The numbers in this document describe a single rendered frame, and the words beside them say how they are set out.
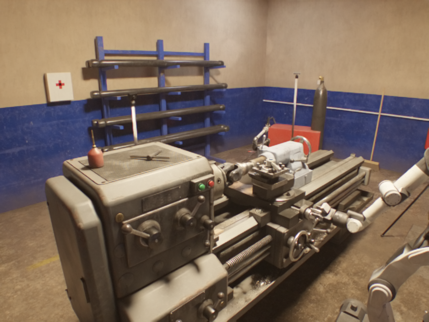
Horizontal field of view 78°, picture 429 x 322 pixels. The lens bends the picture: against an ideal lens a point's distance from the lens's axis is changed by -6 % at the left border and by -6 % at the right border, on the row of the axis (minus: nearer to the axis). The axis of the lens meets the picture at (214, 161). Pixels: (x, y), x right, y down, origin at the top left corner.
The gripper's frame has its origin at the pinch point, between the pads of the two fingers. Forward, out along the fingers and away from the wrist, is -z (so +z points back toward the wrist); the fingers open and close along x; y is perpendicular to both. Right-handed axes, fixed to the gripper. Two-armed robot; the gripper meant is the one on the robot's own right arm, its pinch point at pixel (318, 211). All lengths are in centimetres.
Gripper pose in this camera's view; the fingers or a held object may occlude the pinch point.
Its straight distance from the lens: 182.3
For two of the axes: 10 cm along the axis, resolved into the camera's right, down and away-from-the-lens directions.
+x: -6.2, 6.7, -4.1
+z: 6.9, 2.3, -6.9
